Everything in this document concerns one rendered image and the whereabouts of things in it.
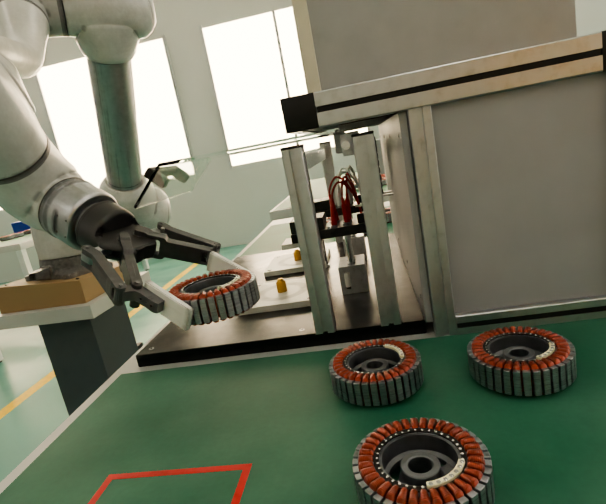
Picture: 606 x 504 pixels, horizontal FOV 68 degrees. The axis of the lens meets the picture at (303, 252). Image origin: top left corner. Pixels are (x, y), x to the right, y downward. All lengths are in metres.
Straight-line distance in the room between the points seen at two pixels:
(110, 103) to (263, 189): 4.54
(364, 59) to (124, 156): 0.81
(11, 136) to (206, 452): 0.43
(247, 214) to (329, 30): 5.13
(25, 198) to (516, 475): 0.64
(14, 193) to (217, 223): 5.30
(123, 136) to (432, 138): 0.90
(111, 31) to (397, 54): 0.67
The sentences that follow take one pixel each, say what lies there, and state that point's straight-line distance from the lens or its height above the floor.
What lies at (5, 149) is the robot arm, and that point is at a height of 1.11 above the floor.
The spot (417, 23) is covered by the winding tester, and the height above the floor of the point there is 1.19.
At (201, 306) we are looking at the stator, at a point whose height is 0.90.
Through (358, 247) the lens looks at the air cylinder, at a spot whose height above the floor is 0.80.
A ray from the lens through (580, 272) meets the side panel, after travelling 0.73.
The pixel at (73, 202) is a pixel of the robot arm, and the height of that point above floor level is 1.03.
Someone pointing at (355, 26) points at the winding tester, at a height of 1.21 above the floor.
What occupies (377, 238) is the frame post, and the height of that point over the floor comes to 0.90.
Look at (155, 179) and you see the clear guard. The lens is 0.73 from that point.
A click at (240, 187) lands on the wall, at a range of 5.79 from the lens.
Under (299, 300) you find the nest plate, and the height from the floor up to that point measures 0.78.
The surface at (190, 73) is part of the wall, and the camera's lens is 5.97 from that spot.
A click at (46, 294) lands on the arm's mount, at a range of 1.45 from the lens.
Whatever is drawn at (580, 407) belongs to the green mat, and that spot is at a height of 0.75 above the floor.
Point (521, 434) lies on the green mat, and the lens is 0.50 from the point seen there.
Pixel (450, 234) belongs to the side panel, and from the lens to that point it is 0.66.
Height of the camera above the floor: 1.05
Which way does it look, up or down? 13 degrees down
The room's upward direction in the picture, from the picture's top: 11 degrees counter-clockwise
